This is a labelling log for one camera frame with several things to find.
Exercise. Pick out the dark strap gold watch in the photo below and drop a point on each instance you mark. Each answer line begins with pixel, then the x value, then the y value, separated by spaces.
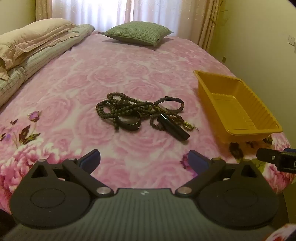
pixel 170 104

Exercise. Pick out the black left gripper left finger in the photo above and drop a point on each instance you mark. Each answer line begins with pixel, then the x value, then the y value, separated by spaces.
pixel 53 195

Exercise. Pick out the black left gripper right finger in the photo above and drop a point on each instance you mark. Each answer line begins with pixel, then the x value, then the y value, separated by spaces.
pixel 231 195

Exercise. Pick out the yellow plastic tray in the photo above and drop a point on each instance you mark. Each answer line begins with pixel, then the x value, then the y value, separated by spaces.
pixel 234 111

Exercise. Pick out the black watch round face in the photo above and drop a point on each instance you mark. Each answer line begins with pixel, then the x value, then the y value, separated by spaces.
pixel 130 122

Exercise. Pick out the green checked cushion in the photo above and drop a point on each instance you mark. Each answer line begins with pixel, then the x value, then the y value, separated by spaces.
pixel 138 32

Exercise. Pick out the striped folded quilt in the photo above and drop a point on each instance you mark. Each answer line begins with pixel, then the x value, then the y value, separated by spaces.
pixel 27 68

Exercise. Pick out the sheer pink curtain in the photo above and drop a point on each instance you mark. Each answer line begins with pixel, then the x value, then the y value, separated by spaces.
pixel 181 17

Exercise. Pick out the beige pillow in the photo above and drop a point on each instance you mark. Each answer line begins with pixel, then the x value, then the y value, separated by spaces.
pixel 21 43

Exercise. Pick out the beige side curtain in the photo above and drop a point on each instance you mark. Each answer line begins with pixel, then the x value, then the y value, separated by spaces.
pixel 209 14

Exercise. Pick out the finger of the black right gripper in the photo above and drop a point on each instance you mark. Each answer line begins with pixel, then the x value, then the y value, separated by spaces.
pixel 285 160

